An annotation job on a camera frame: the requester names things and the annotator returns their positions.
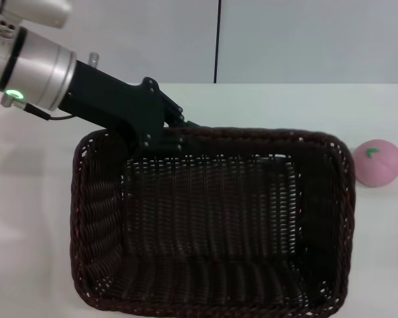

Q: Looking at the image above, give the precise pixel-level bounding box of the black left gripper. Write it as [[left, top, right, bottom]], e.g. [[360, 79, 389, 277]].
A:
[[57, 52, 204, 154]]

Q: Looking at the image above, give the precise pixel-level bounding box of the black woven wicker basket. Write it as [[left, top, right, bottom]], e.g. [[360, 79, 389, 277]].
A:
[[68, 125, 357, 318]]

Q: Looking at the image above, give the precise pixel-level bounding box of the pink toy peach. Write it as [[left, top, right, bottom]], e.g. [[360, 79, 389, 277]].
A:
[[352, 139, 398, 188]]

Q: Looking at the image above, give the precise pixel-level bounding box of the dark vertical wall strip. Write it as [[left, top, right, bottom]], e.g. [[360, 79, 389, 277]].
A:
[[213, 0, 224, 84]]

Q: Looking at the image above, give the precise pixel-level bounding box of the grey left arm cable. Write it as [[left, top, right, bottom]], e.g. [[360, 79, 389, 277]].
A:
[[12, 101, 74, 122]]

